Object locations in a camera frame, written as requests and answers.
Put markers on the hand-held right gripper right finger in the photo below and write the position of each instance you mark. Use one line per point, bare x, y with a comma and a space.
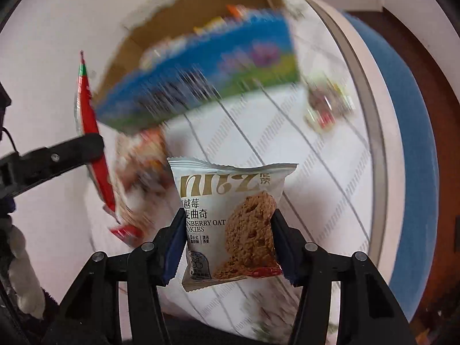
284, 249

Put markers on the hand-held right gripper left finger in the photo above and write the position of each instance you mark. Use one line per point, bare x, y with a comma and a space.
172, 246

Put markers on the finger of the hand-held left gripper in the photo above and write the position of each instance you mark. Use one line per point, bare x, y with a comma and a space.
72, 151

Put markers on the white oat cookie packet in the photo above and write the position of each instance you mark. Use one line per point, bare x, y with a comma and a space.
230, 219

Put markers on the printed cardboard box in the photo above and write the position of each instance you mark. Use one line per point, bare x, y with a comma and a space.
201, 79

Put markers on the yellow panda snack packet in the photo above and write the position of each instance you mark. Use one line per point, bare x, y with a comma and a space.
202, 29

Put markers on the orange panda snack packet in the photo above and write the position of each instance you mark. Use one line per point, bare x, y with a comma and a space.
236, 10

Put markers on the yellow red instant noodle packet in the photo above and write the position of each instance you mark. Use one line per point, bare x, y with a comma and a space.
140, 172

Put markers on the person's dark fleece jacket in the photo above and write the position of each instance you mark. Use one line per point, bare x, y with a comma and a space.
215, 334

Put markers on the white diamond pattern quilt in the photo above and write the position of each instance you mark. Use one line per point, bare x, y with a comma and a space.
251, 125

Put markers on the small white red packet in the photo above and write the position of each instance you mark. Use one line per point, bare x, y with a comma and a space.
323, 111

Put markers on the blue bed mattress cover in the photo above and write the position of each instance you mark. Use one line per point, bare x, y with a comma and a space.
413, 151

